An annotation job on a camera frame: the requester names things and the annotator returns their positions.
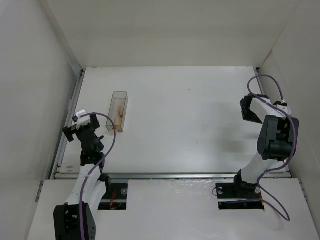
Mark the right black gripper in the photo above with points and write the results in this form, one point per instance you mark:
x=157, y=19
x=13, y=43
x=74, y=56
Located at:
x=247, y=110

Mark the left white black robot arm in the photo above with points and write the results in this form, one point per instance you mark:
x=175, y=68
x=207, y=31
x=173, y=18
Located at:
x=75, y=218

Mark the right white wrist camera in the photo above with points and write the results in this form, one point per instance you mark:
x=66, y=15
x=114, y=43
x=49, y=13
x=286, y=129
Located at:
x=282, y=105

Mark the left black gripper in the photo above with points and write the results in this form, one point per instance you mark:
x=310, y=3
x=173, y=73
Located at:
x=81, y=130

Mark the wooden block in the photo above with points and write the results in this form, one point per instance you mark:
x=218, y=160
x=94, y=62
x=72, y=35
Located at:
x=121, y=111
x=118, y=121

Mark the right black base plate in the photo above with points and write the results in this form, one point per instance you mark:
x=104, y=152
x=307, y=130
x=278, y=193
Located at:
x=235, y=197

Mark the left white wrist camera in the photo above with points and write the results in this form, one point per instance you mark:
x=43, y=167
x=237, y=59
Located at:
x=81, y=119

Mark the clear plastic box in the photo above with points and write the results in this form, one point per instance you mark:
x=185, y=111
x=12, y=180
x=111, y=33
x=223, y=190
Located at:
x=119, y=98

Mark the metal rail front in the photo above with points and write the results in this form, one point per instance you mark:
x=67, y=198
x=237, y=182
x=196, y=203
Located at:
x=140, y=176

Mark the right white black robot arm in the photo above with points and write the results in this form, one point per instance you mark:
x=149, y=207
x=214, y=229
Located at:
x=275, y=141

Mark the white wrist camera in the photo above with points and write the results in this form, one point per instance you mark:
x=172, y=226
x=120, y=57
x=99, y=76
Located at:
x=81, y=119
x=282, y=105

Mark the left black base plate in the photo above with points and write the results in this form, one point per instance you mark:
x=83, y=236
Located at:
x=115, y=198

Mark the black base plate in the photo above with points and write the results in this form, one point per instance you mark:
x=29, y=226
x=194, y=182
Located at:
x=115, y=198
x=235, y=197

